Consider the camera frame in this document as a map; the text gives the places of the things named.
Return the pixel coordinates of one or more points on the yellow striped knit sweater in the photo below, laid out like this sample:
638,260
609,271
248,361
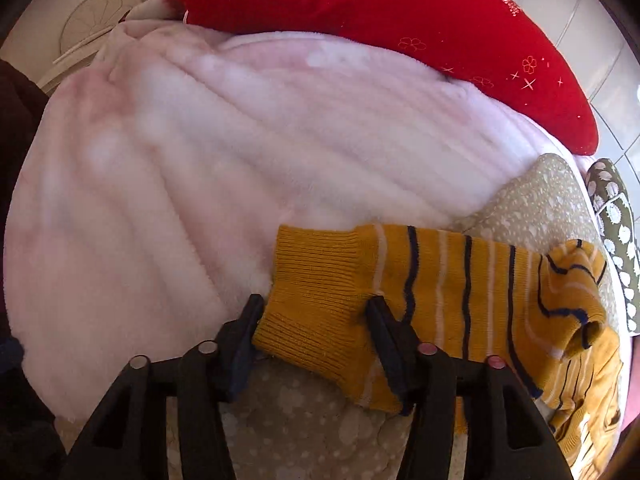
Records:
325,285

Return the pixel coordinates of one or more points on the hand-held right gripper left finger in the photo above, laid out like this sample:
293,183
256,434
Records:
244,342

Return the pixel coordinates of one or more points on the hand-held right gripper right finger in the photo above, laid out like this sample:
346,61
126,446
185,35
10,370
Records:
390,345

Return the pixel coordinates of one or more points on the pink fleece blanket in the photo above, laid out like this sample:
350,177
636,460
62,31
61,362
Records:
225,160

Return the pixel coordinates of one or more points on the glossy white wardrobe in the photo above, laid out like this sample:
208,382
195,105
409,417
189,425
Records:
600,60

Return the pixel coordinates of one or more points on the red long pillow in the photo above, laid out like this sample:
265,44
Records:
350,0

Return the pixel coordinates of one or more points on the green hedgehog print bolster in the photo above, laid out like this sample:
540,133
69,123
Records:
617,230

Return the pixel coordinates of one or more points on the white round headboard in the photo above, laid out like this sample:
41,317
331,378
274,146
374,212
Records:
95,20

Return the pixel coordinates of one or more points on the heart patchwork quilt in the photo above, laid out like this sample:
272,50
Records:
310,435

